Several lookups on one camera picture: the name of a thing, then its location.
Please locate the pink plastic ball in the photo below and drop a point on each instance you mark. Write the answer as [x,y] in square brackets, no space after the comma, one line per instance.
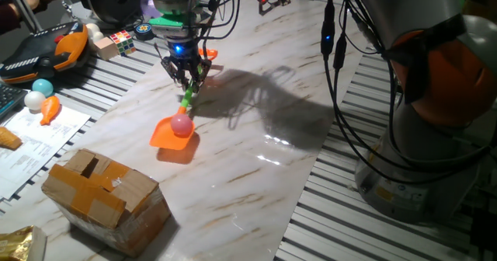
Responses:
[181,125]

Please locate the thin metal rod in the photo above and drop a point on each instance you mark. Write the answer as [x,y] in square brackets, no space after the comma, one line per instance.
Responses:
[64,1]

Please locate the colourful puzzle cube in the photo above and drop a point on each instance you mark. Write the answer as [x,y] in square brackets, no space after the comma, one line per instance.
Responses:
[122,42]

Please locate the printed white paper sheet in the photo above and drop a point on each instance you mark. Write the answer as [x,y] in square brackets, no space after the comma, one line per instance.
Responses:
[39,148]

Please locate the small white ball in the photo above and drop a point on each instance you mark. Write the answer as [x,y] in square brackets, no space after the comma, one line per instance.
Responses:
[92,29]
[98,36]

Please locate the large white plastic ball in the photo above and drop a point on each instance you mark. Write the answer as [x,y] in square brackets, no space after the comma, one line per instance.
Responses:
[35,100]

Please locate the brown toy ice cream cone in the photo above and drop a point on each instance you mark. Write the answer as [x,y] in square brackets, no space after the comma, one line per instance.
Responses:
[8,138]

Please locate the cardboard box with orange tape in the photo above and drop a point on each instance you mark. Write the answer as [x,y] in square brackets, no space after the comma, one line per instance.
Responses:
[105,202]

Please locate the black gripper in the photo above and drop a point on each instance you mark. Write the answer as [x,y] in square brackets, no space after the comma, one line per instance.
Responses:
[185,53]

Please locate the plain wooden cube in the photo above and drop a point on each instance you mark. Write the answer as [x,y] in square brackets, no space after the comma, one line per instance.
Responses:
[105,49]

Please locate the large black round device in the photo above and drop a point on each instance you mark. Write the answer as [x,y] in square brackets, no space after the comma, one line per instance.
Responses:
[110,1]

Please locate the purple plastic object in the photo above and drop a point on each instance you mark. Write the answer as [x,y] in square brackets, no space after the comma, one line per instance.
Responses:
[149,8]

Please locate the orange toy carrot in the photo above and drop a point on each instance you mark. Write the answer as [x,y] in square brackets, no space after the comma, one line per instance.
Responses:
[50,108]

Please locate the grey metal tripod leg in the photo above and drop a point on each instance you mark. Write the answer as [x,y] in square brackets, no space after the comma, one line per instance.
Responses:
[24,6]

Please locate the marble pattern table sheet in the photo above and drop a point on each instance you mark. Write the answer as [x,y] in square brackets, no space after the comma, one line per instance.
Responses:
[240,183]

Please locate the person forearm dark sleeve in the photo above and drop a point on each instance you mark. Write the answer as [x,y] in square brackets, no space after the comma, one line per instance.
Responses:
[8,18]

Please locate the teal plastic ball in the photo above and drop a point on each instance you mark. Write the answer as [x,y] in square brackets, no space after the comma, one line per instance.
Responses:
[42,87]

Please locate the orange black power tool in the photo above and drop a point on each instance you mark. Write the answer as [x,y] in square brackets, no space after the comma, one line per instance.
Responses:
[39,53]

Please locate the gold foil package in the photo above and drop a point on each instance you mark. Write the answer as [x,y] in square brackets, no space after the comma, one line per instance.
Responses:
[17,245]

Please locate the black round puck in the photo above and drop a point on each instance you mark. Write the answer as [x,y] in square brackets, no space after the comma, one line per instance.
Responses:
[143,31]

